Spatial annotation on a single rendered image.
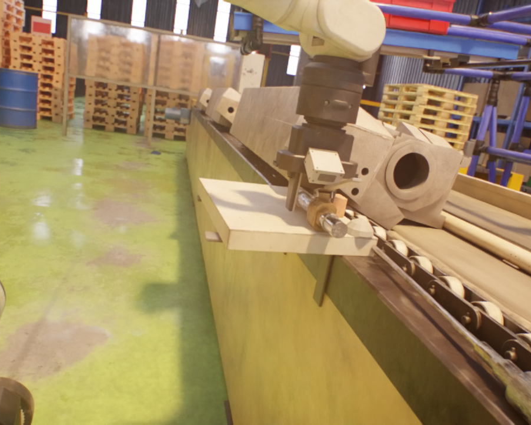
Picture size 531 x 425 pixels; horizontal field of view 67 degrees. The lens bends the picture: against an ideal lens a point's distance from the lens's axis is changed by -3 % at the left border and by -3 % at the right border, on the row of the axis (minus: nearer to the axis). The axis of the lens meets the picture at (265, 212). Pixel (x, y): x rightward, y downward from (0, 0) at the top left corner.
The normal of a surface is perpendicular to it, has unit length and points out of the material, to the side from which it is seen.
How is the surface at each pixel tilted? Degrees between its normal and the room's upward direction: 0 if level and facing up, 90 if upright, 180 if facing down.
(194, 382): 0
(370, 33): 90
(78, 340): 0
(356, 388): 90
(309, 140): 90
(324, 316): 90
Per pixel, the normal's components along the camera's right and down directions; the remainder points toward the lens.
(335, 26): 0.45, 0.30
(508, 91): -0.97, -0.10
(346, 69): 0.26, -0.47
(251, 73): 0.21, 0.29
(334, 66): 0.00, -0.51
